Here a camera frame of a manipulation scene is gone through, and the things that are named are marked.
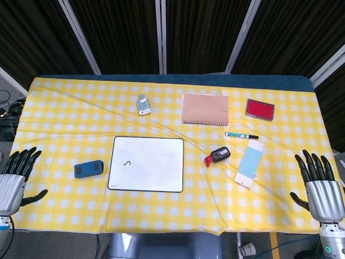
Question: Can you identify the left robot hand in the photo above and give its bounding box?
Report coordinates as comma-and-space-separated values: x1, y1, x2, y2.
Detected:
0, 147, 49, 217

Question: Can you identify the blue whiteboard eraser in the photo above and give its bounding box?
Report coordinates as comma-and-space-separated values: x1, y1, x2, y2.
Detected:
74, 160, 105, 179

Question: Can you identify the green white marker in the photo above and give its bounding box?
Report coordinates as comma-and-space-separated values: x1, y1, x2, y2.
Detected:
224, 132, 259, 140

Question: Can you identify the blue and white paper pad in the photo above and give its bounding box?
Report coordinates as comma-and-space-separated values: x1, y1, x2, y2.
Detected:
233, 140, 265, 188

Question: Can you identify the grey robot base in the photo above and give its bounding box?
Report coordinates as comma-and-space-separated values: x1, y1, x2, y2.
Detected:
107, 232, 224, 259

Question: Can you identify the blue floor cable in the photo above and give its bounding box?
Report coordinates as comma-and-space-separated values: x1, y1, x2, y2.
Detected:
253, 234, 320, 259

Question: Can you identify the small white whiteboard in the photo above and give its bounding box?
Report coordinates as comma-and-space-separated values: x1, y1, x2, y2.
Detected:
107, 135, 185, 193

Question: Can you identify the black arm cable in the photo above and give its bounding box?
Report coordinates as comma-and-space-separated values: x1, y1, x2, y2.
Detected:
0, 215, 16, 259

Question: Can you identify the black and red stamp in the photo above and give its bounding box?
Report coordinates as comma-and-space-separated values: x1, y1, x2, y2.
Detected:
204, 146, 231, 167

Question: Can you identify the black cable bundle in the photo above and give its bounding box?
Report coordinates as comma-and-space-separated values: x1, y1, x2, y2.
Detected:
0, 90, 26, 127

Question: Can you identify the white partition frame post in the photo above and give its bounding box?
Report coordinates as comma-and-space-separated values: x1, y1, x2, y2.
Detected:
0, 66, 29, 99
155, 0, 167, 75
58, 0, 102, 75
309, 43, 345, 88
224, 0, 261, 74

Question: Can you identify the brown spiral notebook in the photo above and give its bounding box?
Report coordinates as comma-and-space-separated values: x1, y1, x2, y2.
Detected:
181, 92, 230, 127

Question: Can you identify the clear glue bottle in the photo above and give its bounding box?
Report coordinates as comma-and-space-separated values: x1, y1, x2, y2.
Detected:
136, 93, 151, 116

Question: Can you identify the red ink stamp pad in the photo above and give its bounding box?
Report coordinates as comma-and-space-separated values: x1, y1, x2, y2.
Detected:
244, 98, 275, 121

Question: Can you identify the yellow checkered tablecloth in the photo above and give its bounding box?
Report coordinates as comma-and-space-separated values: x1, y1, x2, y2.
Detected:
11, 77, 338, 236

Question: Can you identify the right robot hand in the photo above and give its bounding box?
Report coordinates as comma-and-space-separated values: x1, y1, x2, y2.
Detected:
289, 149, 345, 224

